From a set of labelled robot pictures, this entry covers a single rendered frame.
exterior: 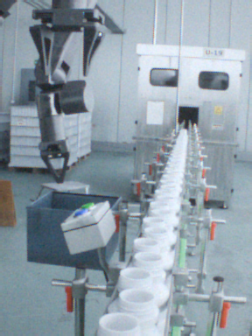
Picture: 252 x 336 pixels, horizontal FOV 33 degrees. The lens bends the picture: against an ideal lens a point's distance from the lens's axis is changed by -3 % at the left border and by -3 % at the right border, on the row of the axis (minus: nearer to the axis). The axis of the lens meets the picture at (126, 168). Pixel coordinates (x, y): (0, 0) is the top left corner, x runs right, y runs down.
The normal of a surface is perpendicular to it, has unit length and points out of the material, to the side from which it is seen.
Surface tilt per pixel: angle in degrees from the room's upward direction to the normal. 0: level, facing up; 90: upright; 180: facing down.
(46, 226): 90
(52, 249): 90
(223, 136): 90
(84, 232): 90
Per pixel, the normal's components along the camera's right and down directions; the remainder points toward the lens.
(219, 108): -0.15, 0.15
